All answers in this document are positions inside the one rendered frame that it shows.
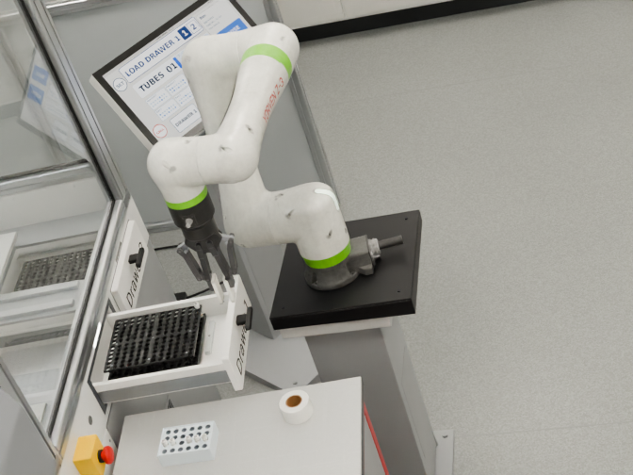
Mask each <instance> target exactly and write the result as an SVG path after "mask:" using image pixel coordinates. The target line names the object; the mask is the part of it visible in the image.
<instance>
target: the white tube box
mask: <svg viewBox="0 0 633 475"><path fill-rule="evenodd" d="M195 434H197V435H198V436H199V438H200V440H201V441H200V442H199V443H196V442H195V441H194V439H193V436H194V435H195ZM202 434H206V435H207V437H208V440H207V441H206V442H203V439H202ZM188 435H189V436H190V437H191V440H192V443H190V444H188V443H187V442H186V436H188ZM171 438H174V440H175V442H176V445H175V446H172V445H171V444H170V439H171ZM218 438H219V429H218V427H217V425H216V423H215V421H214V420H212V421H206V422H199V423H193V424H187V425H180V426H173V427H167V428H163V430H162V435H161V439H160V443H159V448H158V453H157V458H158V459H159V461H160V463H161V465H162V467H169V466H176V465H182V464H190V463H197V462H203V461H210V460H215V456H216V450H217V444H218ZM163 439H166V440H167V442H168V446H167V447H166V448H164V446H163V445H162V443H161V440H163Z"/></svg>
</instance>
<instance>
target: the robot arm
mask: <svg viewBox="0 0 633 475"><path fill-rule="evenodd" d="M299 53H300V45H299V41H298V38H297V36H296V35H295V33H294V32H293V31H292V30H291V29H290V28H289V27H288V26H286V25H283V24H280V23H266V24H262V25H257V26H254V27H251V28H247V29H244V30H240V31H236V32H230V33H225V34H218V35H209V36H201V37H199V38H197V39H195V40H193V41H191V42H190V43H189V44H188V45H187V47H186V48H185V50H184V53H183V55H182V69H183V72H184V75H185V77H186V79H187V83H188V85H189V87H190V90H191V92H192V94H193V97H194V99H195V102H196V105H197V108H198V110H199V112H200V115H201V118H202V121H203V127H204V130H205V133H206V136H200V137H174V138H166V139H162V140H161V141H159V142H158V143H156V144H155V145H154V147H153V148H152V149H151V151H150V153H149V154H148V158H147V169H148V173H149V175H150V176H151V178H152V179H153V181H154V182H155V183H156V185H157V186H158V188H159V190H160V191H161V193H162V195H163V197H164V200H165V202H166V204H167V207H168V209H169V212H170V215H171V217H172V219H173V222H174V224H175V225H176V226H177V227H179V228H181V230H182V232H183V235H184V237H185V242H183V243H178V247H177V253H178V254H179V255H181V256H182V257H183V258H184V259H185V261H186V262H187V265H188V266H189V268H190V270H191V271H192V273H193V274H194V276H195V278H196V279H197V281H201V280H204V281H206V282H207V284H208V286H209V289H210V290H211V291H215V292H216V295H217V297H218V300H219V304H223V300H224V294H223V292H222V289H221V287H220V284H219V280H218V278H217V275H216V274H215V273H213V274H212V271H211V269H210V266H209V262H208V258H207V254H206V253H211V254H212V255H213V257H215V259H216V261H217V263H218V264H219V267H220V269H221V271H222V273H223V278H222V281H223V283H224V285H225V287H226V290H227V292H228V295H229V297H230V300H231V302H232V303H234V302H235V290H234V287H235V279H234V276H233V275H236V274H237V267H238V265H237V261H236V256H235V247H234V243H235V244H236V245H238V246H241V247H244V248H257V247H264V246H271V245H279V244H286V243H295V244H296V245H297V247H298V249H299V252H300V255H301V257H302V258H303V259H304V261H305V265H306V268H305V272H304V277H305V280H306V282H307V284H308V285H309V286H310V287H311V288H313V289H316V290H323V291H326V290H334V289H338V288H340V287H344V286H346V285H348V284H349V283H351V282H352V281H353V280H355V279H356V278H357V277H358V275H359V274H360V273H361V274H364V275H369V274H373V273H374V269H375V265H376V264H375V260H376V259H378V258H380V253H381V250H382V249H386V248H389V247H393V246H397V245H399V244H403V241H402V240H403V239H402V236H401V235H400V236H397V237H391V238H388V239H384V240H381V241H378V240H377V239H376V238H372V239H368V238H367V235H365V236H361V237H356V238H352V239H349V233H348V230H347V226H346V224H345V221H344V218H343V216H342V213H341V210H340V207H339V204H338V202H337V199H336V197H335V194H334V192H333V189H332V188H331V187H329V186H328V185H326V184H324V183H319V182H312V183H306V184H302V185H299V186H295V187H293V188H287V189H284V190H279V191H272V192H271V191H268V190H266V189H265V187H264V184H263V181H262V178H261V176H260V173H259V171H258V168H257V166H258V163H259V156H260V150H261V145H262V140H263V138H264V135H265V132H266V129H267V126H268V121H269V119H270V116H271V114H272V111H273V109H274V108H275V106H276V104H277V102H278V100H279V98H280V96H281V95H282V93H283V91H284V88H285V86H286V85H287V83H288V80H289V78H290V76H291V74H292V72H293V70H294V68H295V65H296V62H297V60H298V57H299ZM211 184H219V195H220V201H221V208H222V216H223V224H224V229H225V232H226V234H227V235H225V234H222V232H221V231H220V230H219V229H218V226H217V224H216V221H215V218H214V216H213V215H214V213H215V207H214V205H213V203H212V200H211V197H210V195H209V192H208V190H207V187H206V185H211ZM221 240H223V241H224V244H225V245H226V246H227V253H228V257H229V262H230V266H229V264H228V262H227V261H226V259H225V257H224V255H223V253H222V251H221V249H220V247H219V244H220V242H221ZM188 247H189V248H190V249H192V250H193V251H195V252H197V255H198V257H199V259H200V262H201V266H202V269H203V270H202V269H201V267H200V266H199V264H198V263H197V261H196V259H195V258H194V256H193V254H192V253H191V251H190V250H189V248H188Z"/></svg>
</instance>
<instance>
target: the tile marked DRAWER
mask: <svg viewBox="0 0 633 475"><path fill-rule="evenodd" d="M200 118H201V115H200V112H199V110H198V108H196V106H195V105H194V104H193V103H191V104H190V105H189V106H187V107H186V108H184V109H183V110H182V111H181V112H179V113H178V114H177V115H175V116H174V117H173V118H171V119H170V123H171V124H172V125H173V126H174V127H175V129H176V130H177V131H178V132H179V133H181V132H183V131H184V130H185V129H187V128H188V127H189V126H191V125H192V124H193V123H195V122H196V121H197V120H199V119H200Z"/></svg>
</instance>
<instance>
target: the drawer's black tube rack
mask: <svg viewBox="0 0 633 475"><path fill-rule="evenodd" d="M191 308H192V310H189V309H191ZM183 310H186V311H184V312H182V311H183ZM193 310H195V309H194V306H189V307H184V308H179V309H173V310H169V311H163V312H158V313H153V314H148V315H143V316H137V317H132V318H127V319H117V320H115V324H114V328H113V333H112V337H111V340H110V344H109V348H108V352H107V356H106V361H105V367H104V373H107V372H109V375H108V379H107V380H108V381H109V380H115V379H120V378H125V377H131V376H137V375H141V374H147V373H153V372H158V371H163V370H169V369H178V368H184V367H190V366H196V365H200V359H201V352H202V346H203V334H204V328H205V322H206V314H205V313H204V314H203V317H201V320H200V326H199V332H198V338H197V344H196V350H195V356H194V357H192V358H188V359H187V358H186V355H187V344H188V339H189V333H190V331H193V330H190V327H191V322H192V316H193ZM177 311H178V312H177ZM175 312H177V313H175ZM169 313H170V314H169ZM189 313H191V314H189ZM162 314H164V315H163V316H161V315H162ZM183 314H184V315H183ZM176 315H178V316H177V317H175V316H176ZM182 315H183V316H182ZM153 316H155V317H153ZM146 317H149V318H147V319H145V318H146ZM169 317H170V318H169ZM140 318H141V319H140ZM162 318H163V319H162ZM132 319H133V321H131V320H132ZM153 319H154V320H153ZM146 320H148V321H147V322H145V321H146ZM152 320H153V321H152ZM125 321H126V322H125ZM118 322H120V323H118ZM139 322H140V323H139ZM132 323H134V324H132ZM125 324H127V325H126V326H124V325H125ZM131 324H132V325H131ZM117 326H120V327H118V328H117ZM117 330H119V331H117ZM116 331H117V332H116ZM115 334H117V335H116V336H115ZM114 338H116V339H114ZM114 342H116V343H114ZM113 343H114V344H113ZM112 348H114V349H113V350H111V349H112ZM111 352H112V353H111ZM110 356H112V357H110ZM109 357H110V358H109ZM109 360H112V361H110V362H108V361H109ZM108 365H110V366H108ZM107 369H109V370H107Z"/></svg>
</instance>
